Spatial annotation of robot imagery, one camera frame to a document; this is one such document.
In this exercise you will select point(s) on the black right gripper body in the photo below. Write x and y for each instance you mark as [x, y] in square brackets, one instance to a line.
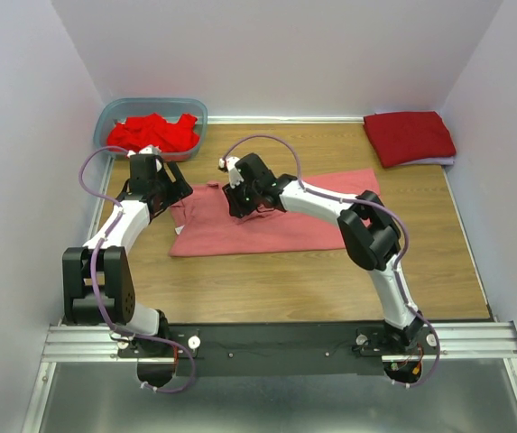
[243, 198]

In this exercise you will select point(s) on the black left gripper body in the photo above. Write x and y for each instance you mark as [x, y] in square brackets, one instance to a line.
[170, 192]

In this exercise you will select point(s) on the pink t-shirt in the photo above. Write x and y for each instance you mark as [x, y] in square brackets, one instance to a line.
[205, 228]

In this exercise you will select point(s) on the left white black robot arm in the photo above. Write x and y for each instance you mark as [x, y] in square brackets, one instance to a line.
[97, 283]

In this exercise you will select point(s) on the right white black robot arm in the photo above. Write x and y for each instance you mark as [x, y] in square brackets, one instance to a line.
[368, 229]

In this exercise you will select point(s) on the bright red crumpled t-shirts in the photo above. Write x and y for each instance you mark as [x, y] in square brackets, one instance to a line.
[138, 132]

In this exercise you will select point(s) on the dark red folded t-shirt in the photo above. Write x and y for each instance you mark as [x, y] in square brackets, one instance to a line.
[409, 137]

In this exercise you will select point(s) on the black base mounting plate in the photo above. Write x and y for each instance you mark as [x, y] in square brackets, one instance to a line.
[283, 349]

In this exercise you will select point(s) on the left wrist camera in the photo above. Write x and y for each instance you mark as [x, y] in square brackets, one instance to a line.
[147, 150]

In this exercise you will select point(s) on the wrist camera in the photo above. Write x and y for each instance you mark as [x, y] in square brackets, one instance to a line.
[228, 165]
[147, 150]

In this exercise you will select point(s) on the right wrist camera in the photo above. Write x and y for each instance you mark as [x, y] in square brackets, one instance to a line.
[228, 165]

